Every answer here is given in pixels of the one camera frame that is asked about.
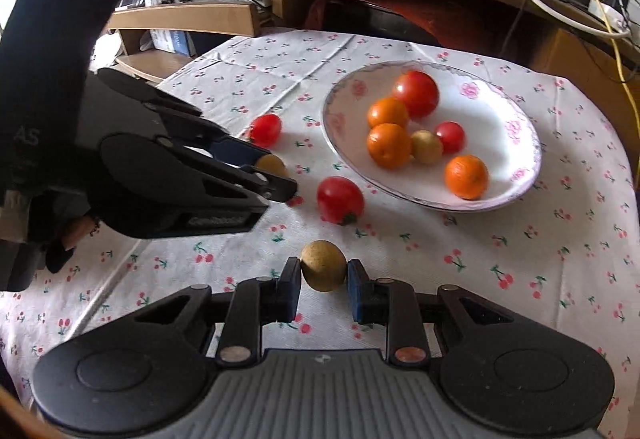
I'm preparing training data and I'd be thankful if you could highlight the oval red cherry tomato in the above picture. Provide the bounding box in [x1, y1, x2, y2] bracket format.
[317, 176, 364, 225]

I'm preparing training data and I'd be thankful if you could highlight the orange tangerine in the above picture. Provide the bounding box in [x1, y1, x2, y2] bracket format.
[367, 124, 411, 169]
[367, 96, 410, 128]
[444, 154, 490, 200]

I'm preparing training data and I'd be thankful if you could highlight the large red tomato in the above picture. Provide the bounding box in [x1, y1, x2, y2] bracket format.
[393, 70, 439, 119]

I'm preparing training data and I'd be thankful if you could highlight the round red cherry tomato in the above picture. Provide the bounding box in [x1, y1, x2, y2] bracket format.
[435, 121, 466, 154]

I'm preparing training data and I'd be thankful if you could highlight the gloved hand holding gripper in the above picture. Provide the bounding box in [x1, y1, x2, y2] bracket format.
[44, 211, 100, 273]

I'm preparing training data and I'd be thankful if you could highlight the small red tomato left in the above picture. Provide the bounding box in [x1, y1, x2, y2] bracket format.
[247, 113, 282, 148]

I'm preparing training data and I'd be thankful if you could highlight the cherry print tablecloth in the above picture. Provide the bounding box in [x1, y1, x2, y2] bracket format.
[1, 32, 639, 438]

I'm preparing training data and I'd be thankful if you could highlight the white floral porcelain plate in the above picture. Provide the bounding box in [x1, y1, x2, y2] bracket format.
[322, 61, 541, 212]

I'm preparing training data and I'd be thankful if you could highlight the wooden TV cabinet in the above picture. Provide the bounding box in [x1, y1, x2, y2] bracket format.
[271, 0, 639, 167]

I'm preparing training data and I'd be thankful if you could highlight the white power strip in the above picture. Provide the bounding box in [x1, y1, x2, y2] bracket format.
[588, 0, 630, 35]

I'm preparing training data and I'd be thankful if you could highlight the thick white cable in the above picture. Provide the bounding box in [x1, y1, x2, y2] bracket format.
[494, 0, 633, 40]

